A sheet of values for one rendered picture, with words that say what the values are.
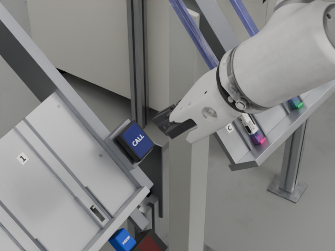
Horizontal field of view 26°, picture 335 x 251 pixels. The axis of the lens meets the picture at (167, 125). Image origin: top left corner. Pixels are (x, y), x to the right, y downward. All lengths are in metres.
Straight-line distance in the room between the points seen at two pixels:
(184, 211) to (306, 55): 0.88
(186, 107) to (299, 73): 0.17
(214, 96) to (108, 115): 1.44
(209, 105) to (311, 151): 1.36
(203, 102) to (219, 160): 1.28
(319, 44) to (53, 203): 0.46
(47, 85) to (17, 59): 0.06
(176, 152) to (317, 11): 0.77
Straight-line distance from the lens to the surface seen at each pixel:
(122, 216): 1.04
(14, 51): 1.08
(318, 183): 2.12
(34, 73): 1.08
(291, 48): 0.77
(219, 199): 2.04
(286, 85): 0.79
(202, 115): 0.87
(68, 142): 1.05
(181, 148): 1.45
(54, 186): 1.03
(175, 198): 1.58
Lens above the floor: 1.54
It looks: 43 degrees down
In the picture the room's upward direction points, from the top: straight up
